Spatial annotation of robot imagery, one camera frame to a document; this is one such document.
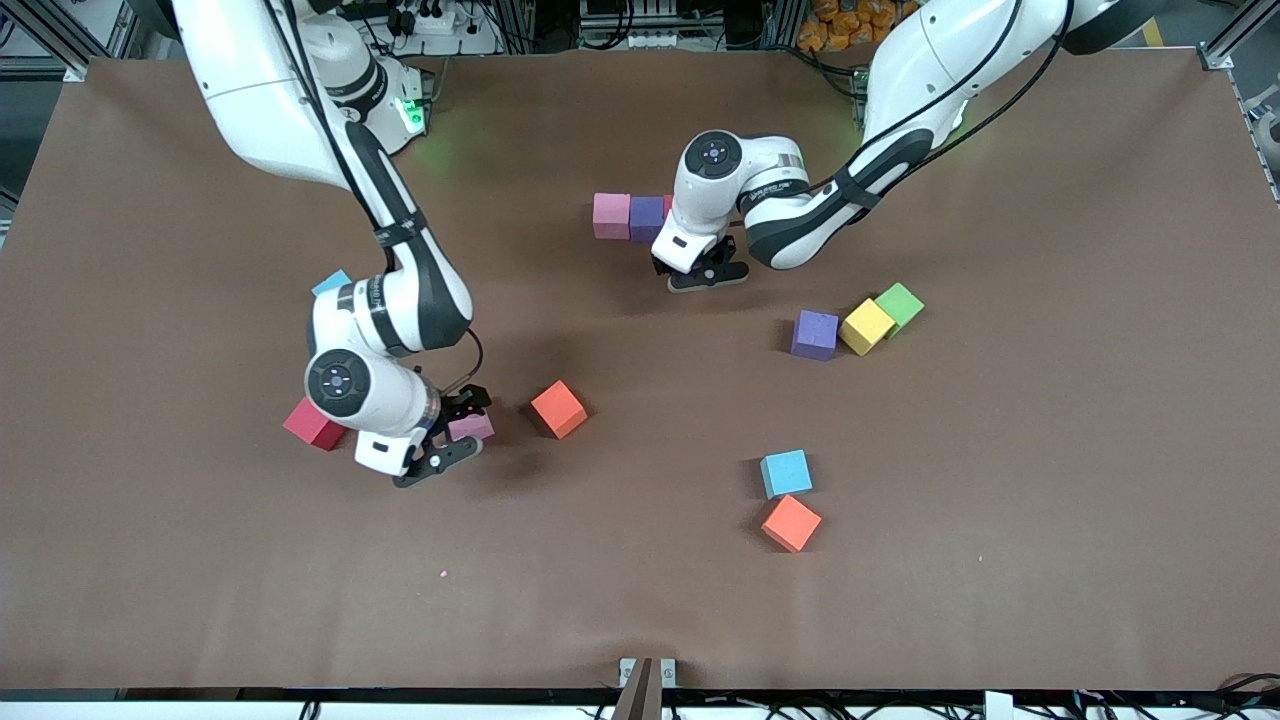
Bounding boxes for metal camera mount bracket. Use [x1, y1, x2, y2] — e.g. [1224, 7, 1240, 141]
[612, 656, 679, 720]

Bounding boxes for aluminium frame post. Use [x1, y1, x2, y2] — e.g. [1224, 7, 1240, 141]
[0, 0, 111, 81]
[1198, 0, 1280, 71]

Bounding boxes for orange foam cube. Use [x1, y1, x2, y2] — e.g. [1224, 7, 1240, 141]
[530, 379, 589, 440]
[760, 494, 823, 554]

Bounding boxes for purple foam cube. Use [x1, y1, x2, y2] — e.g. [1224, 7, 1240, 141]
[629, 195, 669, 244]
[790, 309, 840, 362]

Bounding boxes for bag of orange fruits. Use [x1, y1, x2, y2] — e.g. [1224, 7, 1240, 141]
[797, 0, 926, 53]

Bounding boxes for green foam cube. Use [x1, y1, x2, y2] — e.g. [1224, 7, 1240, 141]
[874, 281, 926, 336]

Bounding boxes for grey equipment rack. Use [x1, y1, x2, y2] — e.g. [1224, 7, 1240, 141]
[578, 0, 701, 51]

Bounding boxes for white power strip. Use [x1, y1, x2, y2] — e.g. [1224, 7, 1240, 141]
[393, 0, 473, 36]

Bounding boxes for brown table cover sheet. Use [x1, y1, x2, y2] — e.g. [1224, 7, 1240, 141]
[0, 48, 1280, 693]

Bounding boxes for yellow foam cube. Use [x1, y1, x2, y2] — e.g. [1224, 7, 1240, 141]
[838, 297, 897, 357]

